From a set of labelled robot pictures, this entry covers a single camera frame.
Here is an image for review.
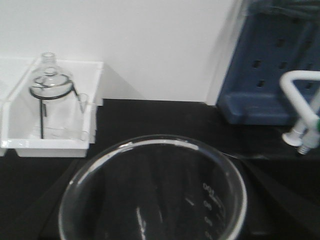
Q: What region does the clear graduated glass beaker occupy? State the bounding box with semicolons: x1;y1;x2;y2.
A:
58;135;248;240

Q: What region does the small beaker in right bin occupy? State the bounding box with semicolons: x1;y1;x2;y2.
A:
47;128;89;141

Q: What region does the right white plastic bin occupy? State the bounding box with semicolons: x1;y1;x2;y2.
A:
0;60;104;158

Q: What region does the clear glass flask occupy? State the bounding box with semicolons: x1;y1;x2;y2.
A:
28;52;74;100

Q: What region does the blue pegboard drying rack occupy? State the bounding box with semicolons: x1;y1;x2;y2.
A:
217;13;320;126

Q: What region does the white lab faucet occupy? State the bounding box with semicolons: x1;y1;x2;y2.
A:
279;70;320;155

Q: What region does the black wire tripod stand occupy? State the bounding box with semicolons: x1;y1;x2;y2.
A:
29;82;87;139

